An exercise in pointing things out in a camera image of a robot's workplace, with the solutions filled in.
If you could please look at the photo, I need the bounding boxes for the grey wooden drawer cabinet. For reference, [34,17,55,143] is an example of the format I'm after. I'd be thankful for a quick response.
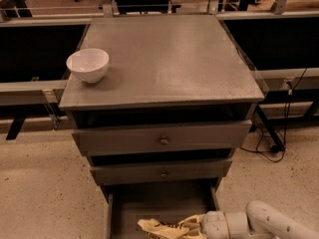
[59,14,266,239]

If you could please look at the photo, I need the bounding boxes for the black floor cable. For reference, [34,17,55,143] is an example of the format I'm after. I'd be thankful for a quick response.
[239,67,310,163]

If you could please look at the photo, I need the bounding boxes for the brown chip bag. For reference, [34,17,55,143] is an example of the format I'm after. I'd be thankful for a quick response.
[138,218,189,239]

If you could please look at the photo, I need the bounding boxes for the grey top drawer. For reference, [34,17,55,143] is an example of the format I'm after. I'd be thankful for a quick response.
[73,119,252,156]

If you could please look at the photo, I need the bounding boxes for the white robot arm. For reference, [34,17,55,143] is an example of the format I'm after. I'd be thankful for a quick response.
[179,200,319,239]

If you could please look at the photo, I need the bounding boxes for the white ceramic bowl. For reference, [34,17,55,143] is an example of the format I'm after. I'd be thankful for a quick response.
[66,48,110,83]

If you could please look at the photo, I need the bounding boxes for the grey open bottom drawer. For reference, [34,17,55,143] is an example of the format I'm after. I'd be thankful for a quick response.
[106,179,219,239]

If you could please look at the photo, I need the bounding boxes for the grey metal railing frame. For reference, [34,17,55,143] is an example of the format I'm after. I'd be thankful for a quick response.
[0,0,319,141]

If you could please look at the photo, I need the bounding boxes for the grey middle drawer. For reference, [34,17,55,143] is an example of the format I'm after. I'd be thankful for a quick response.
[90,158,232,185]

